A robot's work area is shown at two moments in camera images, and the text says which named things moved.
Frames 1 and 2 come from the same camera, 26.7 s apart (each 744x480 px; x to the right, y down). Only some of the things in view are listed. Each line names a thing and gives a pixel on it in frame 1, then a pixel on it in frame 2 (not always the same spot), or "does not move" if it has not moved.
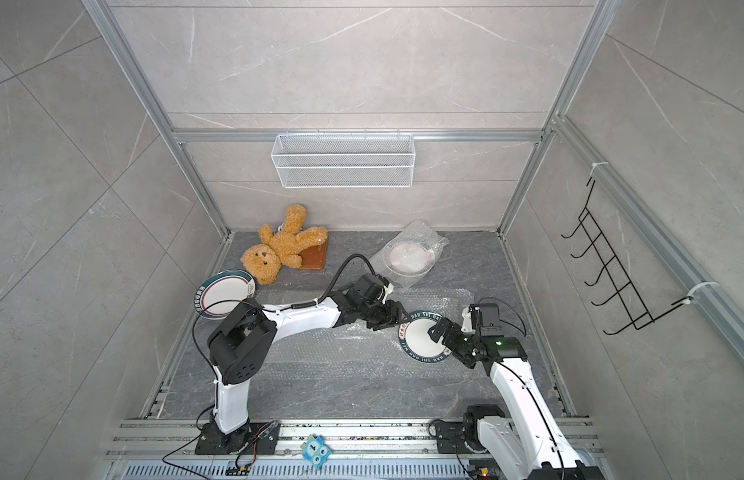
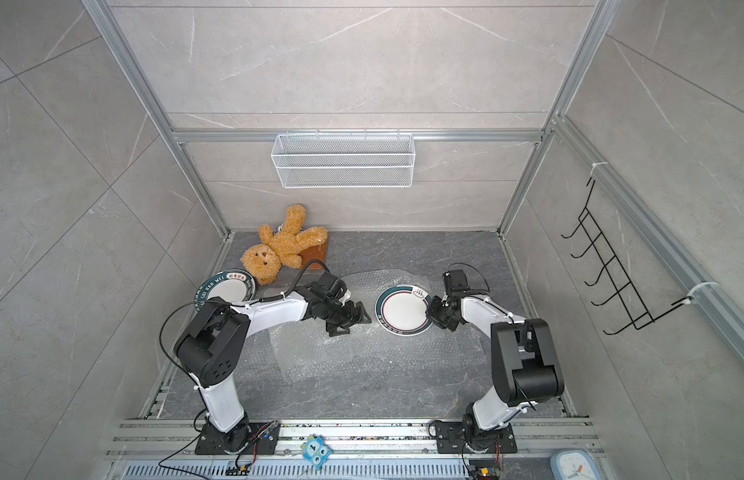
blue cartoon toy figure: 315,450 does not move
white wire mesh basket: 343,161 does not move
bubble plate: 415,341 to 234,286
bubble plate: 409,254 to 402,310
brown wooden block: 314,256 does not move
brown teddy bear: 263,261 does not move
